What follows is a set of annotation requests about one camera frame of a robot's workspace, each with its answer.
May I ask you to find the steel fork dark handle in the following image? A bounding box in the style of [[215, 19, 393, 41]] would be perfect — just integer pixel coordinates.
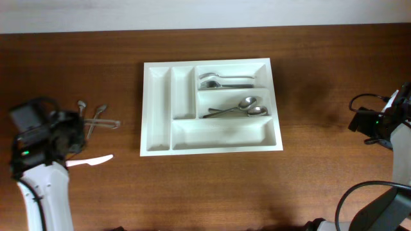
[[199, 80, 254, 89]]

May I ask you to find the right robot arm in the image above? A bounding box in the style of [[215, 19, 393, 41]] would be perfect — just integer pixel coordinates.
[[302, 82, 410, 231]]

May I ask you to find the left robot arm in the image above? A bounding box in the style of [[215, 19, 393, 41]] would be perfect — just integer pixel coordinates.
[[10, 97, 86, 230]]

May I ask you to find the small steel teaspoon left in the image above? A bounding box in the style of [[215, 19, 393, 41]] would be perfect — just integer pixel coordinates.
[[77, 100, 87, 117]]

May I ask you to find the small steel teaspoon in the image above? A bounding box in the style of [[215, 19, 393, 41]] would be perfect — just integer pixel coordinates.
[[87, 104, 108, 139], [77, 100, 87, 117]]

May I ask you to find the white plastic knife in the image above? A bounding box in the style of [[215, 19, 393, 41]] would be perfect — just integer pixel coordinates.
[[66, 154, 114, 167]]

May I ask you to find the small steel teaspoon right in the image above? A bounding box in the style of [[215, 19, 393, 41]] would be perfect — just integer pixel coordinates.
[[87, 104, 108, 139]]

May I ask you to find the white plastic cutlery tray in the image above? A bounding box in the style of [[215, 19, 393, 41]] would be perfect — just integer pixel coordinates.
[[140, 58, 283, 157]]

